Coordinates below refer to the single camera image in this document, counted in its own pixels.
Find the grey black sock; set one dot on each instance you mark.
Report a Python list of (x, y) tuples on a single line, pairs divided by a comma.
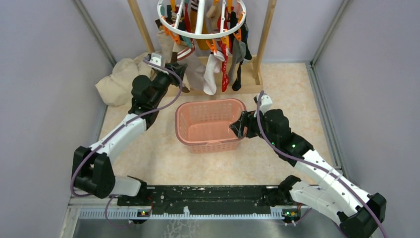
[(240, 52)]

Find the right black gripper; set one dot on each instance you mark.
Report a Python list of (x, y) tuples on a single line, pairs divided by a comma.
[(247, 119)]

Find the pink plastic laundry basket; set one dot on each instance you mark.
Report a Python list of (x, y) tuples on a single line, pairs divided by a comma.
[(204, 127)]

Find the beige brown sock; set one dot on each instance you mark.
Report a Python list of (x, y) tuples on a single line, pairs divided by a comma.
[(171, 51)]

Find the wooden hanger rack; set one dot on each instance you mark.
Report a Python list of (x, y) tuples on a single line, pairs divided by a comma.
[(203, 48)]

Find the grey sock with striped cuff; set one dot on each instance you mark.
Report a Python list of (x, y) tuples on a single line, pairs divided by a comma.
[(195, 68)]

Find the mustard yellow sock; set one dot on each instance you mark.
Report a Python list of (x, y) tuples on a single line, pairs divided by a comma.
[(197, 15)]

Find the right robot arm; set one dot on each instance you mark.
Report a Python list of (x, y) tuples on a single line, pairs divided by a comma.
[(357, 213)]

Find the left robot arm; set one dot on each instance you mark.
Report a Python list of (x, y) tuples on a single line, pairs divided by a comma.
[(92, 171)]

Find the white round clip hanger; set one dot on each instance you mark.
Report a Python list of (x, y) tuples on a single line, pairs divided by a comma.
[(180, 19)]

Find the white sock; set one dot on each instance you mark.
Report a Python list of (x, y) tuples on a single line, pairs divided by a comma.
[(213, 67)]

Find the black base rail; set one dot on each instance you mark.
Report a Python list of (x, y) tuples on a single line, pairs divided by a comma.
[(281, 202)]

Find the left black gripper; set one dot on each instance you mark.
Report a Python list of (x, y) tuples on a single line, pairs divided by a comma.
[(177, 68)]

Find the red patterned sock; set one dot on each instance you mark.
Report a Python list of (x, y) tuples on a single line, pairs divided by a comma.
[(225, 79)]

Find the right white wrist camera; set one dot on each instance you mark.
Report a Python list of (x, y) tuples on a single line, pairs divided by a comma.
[(265, 104)]

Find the beige crumpled cloth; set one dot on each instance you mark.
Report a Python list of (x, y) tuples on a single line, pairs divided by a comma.
[(115, 89)]

